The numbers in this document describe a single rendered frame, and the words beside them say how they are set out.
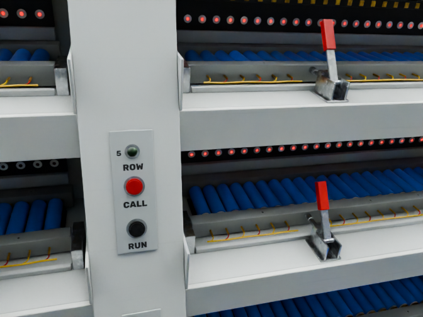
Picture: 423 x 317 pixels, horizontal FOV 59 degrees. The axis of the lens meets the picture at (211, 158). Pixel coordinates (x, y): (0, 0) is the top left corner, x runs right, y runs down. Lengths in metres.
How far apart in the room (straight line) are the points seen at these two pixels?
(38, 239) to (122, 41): 0.24
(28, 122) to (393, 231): 0.47
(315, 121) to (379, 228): 0.20
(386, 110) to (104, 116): 0.31
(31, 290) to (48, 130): 0.17
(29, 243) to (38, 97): 0.16
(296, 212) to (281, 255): 0.07
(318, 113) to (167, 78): 0.17
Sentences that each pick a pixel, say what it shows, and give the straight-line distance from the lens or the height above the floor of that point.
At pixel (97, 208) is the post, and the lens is 0.38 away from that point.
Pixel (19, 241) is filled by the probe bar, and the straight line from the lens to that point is 0.47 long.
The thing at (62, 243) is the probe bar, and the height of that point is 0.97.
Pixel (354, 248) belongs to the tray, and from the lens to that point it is 0.52.
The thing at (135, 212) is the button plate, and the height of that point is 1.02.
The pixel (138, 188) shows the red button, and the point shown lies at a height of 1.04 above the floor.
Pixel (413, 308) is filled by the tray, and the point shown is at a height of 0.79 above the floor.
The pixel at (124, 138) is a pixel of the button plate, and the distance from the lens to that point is 0.36.
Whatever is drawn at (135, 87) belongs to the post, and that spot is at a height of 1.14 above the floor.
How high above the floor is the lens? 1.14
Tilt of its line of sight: 11 degrees down
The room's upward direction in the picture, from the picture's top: 1 degrees counter-clockwise
